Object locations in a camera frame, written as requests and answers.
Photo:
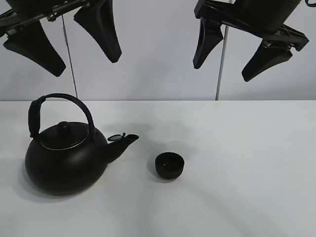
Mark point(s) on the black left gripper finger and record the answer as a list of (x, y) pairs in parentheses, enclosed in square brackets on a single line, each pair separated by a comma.
[(101, 29), (31, 42)]

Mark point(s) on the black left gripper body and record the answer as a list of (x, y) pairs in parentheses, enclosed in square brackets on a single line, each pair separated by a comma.
[(27, 12)]

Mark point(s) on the small black teacup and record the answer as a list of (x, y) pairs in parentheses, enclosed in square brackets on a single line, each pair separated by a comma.
[(169, 165)]

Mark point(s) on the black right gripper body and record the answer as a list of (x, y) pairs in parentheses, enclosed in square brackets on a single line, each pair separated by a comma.
[(262, 18)]

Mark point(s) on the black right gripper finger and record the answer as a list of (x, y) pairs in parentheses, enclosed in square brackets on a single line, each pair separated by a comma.
[(268, 54), (210, 35)]

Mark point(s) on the black teapot kettle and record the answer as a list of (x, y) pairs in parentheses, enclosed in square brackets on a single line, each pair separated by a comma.
[(69, 157)]

